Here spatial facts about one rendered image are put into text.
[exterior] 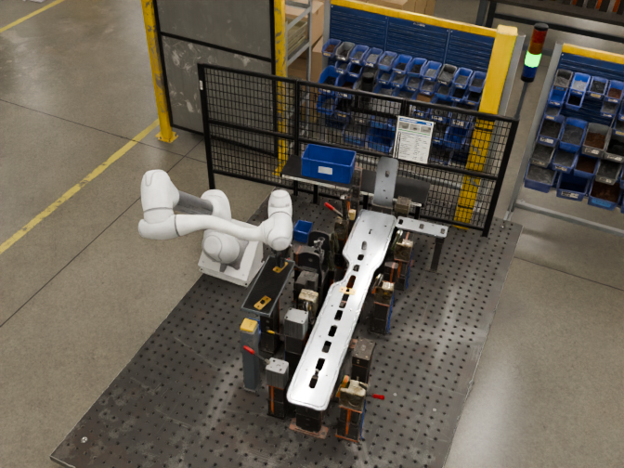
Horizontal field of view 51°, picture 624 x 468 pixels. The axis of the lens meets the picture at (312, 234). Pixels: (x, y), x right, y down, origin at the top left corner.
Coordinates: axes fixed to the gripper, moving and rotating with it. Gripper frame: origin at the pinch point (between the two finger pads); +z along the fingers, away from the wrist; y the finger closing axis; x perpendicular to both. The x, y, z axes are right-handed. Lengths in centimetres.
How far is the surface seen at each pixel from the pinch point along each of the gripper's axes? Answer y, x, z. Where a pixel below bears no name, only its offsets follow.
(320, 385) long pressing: 48, -38, 20
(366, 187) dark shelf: -4, 96, 17
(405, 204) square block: 24, 90, 14
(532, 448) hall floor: 138, 56, 120
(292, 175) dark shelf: -47, 81, 17
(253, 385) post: 12, -40, 46
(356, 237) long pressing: 12, 56, 20
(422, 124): 16, 119, -21
